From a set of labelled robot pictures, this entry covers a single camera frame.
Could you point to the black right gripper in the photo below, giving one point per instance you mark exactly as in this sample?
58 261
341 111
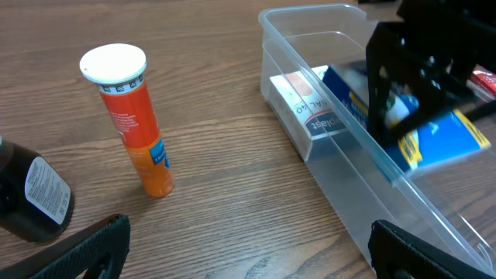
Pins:
432 52

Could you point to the blue yellow VapoDrops box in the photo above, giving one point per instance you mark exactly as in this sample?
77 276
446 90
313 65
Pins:
441 141

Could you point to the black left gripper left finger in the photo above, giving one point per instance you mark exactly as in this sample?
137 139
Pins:
99 251

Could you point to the orange tube white cap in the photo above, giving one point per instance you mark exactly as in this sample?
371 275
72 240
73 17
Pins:
118 71

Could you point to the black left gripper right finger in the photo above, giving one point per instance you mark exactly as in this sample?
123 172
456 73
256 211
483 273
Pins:
396 253

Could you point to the clear plastic container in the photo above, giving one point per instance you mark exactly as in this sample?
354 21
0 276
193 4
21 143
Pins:
451 207

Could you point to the red white small box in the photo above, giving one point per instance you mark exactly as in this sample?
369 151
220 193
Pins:
484 79

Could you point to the white blue plaster box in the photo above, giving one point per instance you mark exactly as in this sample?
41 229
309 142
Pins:
304 113

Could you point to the dark brown bottle white cap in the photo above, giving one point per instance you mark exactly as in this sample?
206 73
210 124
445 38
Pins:
36 202

